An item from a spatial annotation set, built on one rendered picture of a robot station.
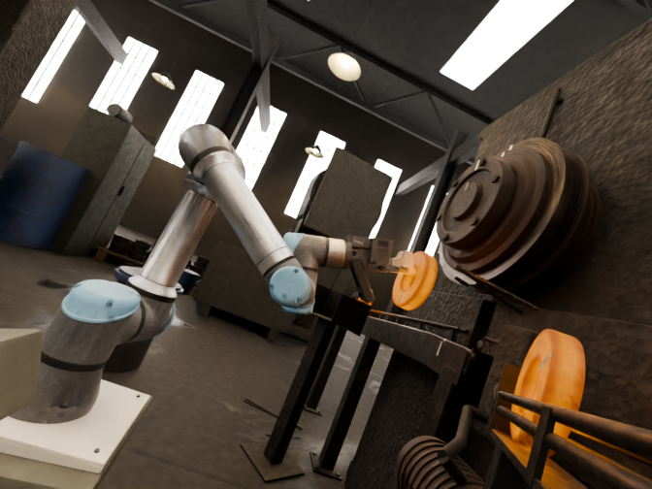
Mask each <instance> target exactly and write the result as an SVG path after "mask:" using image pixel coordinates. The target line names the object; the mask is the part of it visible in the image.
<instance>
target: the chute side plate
mask: <svg viewBox="0 0 652 489"><path fill-rule="evenodd" d="M368 330H369V331H371V332H372V334H371V339H373V340H375V341H377V342H380V343H382V344H384V345H386V346H389V347H391V348H393V349H395V350H397V351H399V352H401V353H403V354H405V355H406V356H408V357H411V358H413V359H415V360H417V361H419V362H421V363H422V364H424V365H425V366H427V367H428V368H430V369H431V370H433V371H434V372H436V373H437V374H440V371H441V368H442V365H443V364H444V365H446V366H448V367H449V368H451V369H453V370H455V371H456V375H455V377H454V380H453V384H454V385H456V386H459V383H460V380H461V377H462V374H463V371H464V369H465V366H466V363H467V360H468V357H469V353H468V352H466V351H464V350H461V349H459V348H457V347H455V346H453V345H450V344H448V343H446V342H442V341H440V340H438V339H436V338H434V337H432V336H429V335H426V334H422V333H419V332H416V331H412V330H410V329H406V328H403V327H399V326H396V325H392V324H389V323H385V322H382V321H378V320H375V319H371V318H369V317H367V320H366V323H365V325H364V328H363V330H362V333H361V334H362V335H364V336H366V334H367V331H368ZM440 342H442V344H441V347H440ZM439 347H440V351H439V354H438V355H437V353H438V350H439Z"/></svg>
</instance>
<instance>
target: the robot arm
mask: <svg viewBox="0 0 652 489"><path fill-rule="evenodd" d="M178 149H179V156H180V158H181V160H182V161H183V163H184V164H185V165H186V166H187V168H188V169H189V172H188V173H187V175H186V177H185V179H184V182H185V185H186V190H185V192H184V194H183V196H182V197H181V199H180V201H179V204H178V205H177V207H176V209H175V211H174V213H173V214H172V216H171V218H170V220H169V222H168V223H167V225H166V227H165V229H164V231H163V232H162V234H161V236H160V238H159V240H158V241H157V243H156V245H155V247H154V249H153V250H152V252H151V254H150V256H149V258H148V259H147V261H146V263H145V265H144V266H143V268H142V270H141V272H140V273H139V274H138V275H136V276H133V277H130V278H129V279H128V280H127V282H126V284H125V285H123V284H121V283H117V282H109V281H107V280H102V279H90V280H85V281H82V282H80V283H78V284H76V285H75V286H74V287H73V288H72V290H71V292H70V293H69V294H68V295H67V296H66V297H65V298H64V300H63V301H62V303H61V307H60V309H59V311H58V312H57V314H56V316H55V317H54V319H53V321H52V322H51V324H50V325H49V327H48V329H47V331H46V332H45V334H44V336H43V343H42V352H41V360H40V368H39V375H38V384H37V392H36V398H35V400H34V401H33V402H32V403H31V404H29V405H28V406H26V407H23V408H22V409H20V410H18V411H16V412H14V413H13V414H11V415H9V416H10V417H12V418H14V419H17V420H21V421H25V422H30V423H38V424H57V423H64V422H69V421H73V420H76V419H79V418H81V417H83V416H85V415H87V414H88V413H89V412H90V411H91V410H92V408H93V406H94V404H95V402H96V401H97V399H98V396H99V390H100V384H101V379H102V373H103V369H104V367H105V365H106V363H107V361H108V360H109V358H110V356H111V354H112V352H113V351H114V348H115V346H116V345H119V344H124V343H128V342H136V341H145V340H149V339H151V338H153V337H156V336H158V335H160V334H161V333H163V332H164V331H165V330H167V328H168V327H169V326H170V325H171V323H172V322H173V319H174V317H175V307H174V302H175V300H176V298H177V296H178V294H177V292H176V289H175V287H176V285H177V283H178V281H179V278H180V276H181V274H182V273H183V271H184V269H185V267H186V265H187V263H188V261H189V259H190V257H191V256H192V254H193V252H194V250H195V248H196V246H197V244H198V243H199V241H200V240H201V238H202V236H203V234H204V232H205V230H206V228H207V226H208V224H209V223H210V221H211V219H212V216H213V214H214V212H215V210H216V208H217V207H219V208H220V209H221V211H222V212H223V214H224V216H225V217H226V219H227V220H228V222H229V223H230V225H231V227H232V228H233V230H234V231H235V233H236V234H237V236H238V238H239V239H240V241H241V242H242V244H243V245H244V248H245V249H246V251H247V252H248V254H249V255H250V257H251V259H252V260H253V262H254V263H255V265H256V266H257V268H258V270H259V271H260V273H261V274H262V276H263V277H264V279H265V280H266V281H267V283H268V284H269V286H270V292H271V295H272V297H273V298H274V300H275V301H276V302H277V303H279V304H280V305H282V310H283V311H285V312H288V313H295V314H311V313H312V310H313V305H314V303H315V300H314V296H315V288H316V281H317V272H318V267H325V268H332V269H347V268H348V266H349V268H350V271H351V273H352V275H353V278H354V281H355V284H356V286H357V289H358V292H359V297H360V299H361V300H362V301H363V302H365V303H367V304H368V303H370V302H373V301H374V300H375V297H374V295H373V294H374V293H373V290H372V289H371V287H370V285H369V282H368V279H367V277H366V274H365V271H375V272H383V273H387V272H391V273H399V274H407V275H416V269H414V267H413V259H412V253H411V252H410V251H408V250H406V251H400V252H399V253H398V254H397V256H396V257H395V258H390V256H391V251H392V245H393V241H390V240H384V239H378V238H365V237H359V236H352V235H347V236H345V239H344V240H339V239H332V238H325V237H319V236H313V235H307V234H304V233H303V234H300V233H286V234H285V235H284V237H283V238H282V236H281V235H280V233H279V232H278V230H277V228H276V227H275V225H274V224H273V222H272V221H271V219H270V218H269V217H268V216H267V214H266V213H265V211H264V210H263V208H262V207H261V205H260V204H259V202H258V201H257V199H256V198H255V196H254V195H253V193H252V192H251V190H250V189H249V187H248V186H247V184H246V183H245V179H246V170H245V164H244V162H243V160H242V158H241V157H240V156H239V155H238V154H237V153H236V151H235V150H234V148H233V147H232V145H231V144H230V142H229V141H228V139H227V138H226V136H225V135H224V134H223V133H222V132H221V131H220V130H219V129H217V128H216V127H214V126H212V125H209V124H205V123H199V124H194V125H191V126H189V127H188V128H186V129H185V130H184V131H183V132H182V134H181V135H180V137H179V144H178ZM352 252H353V256H352V254H351V253H352ZM394 265H395V266H394Z"/></svg>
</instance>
